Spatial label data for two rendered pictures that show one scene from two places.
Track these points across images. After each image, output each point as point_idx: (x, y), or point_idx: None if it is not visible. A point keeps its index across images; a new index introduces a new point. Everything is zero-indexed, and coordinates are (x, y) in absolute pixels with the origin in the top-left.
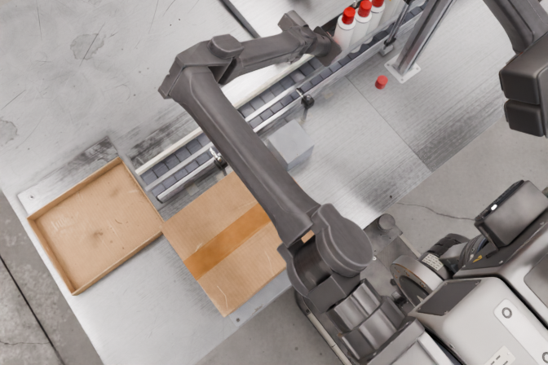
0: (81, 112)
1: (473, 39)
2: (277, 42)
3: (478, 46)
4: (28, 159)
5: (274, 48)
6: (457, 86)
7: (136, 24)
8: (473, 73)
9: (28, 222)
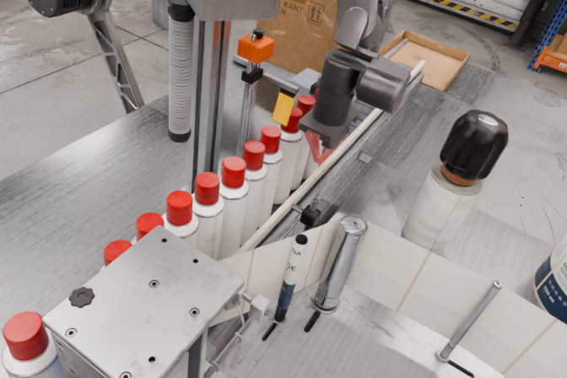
0: (509, 116)
1: (71, 259)
2: None
3: (62, 250)
4: (508, 88)
5: None
6: (110, 185)
7: (556, 191)
8: (79, 205)
9: (464, 51)
